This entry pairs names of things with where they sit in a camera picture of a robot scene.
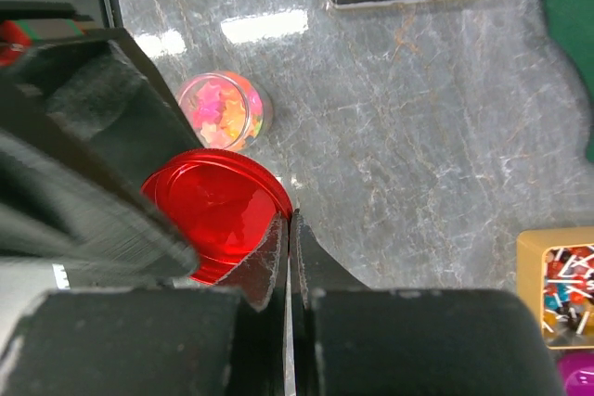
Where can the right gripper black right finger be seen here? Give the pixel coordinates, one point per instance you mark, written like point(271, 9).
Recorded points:
point(350, 339)

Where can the clear glass jar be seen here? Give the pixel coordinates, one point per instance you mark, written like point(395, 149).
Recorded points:
point(225, 110)

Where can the gold tin with lollipops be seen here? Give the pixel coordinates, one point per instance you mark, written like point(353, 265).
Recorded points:
point(554, 278)

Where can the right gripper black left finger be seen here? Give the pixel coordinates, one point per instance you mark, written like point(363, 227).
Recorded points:
point(226, 339)

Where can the folded green cloth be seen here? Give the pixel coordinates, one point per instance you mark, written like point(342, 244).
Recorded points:
point(570, 25)

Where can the red jar lid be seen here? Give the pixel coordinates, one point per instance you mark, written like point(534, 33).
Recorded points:
point(222, 203)

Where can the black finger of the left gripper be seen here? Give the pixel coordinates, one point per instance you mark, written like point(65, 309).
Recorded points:
point(85, 121)

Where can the magenta plastic scoop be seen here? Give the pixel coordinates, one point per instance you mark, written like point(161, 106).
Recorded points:
point(577, 372)

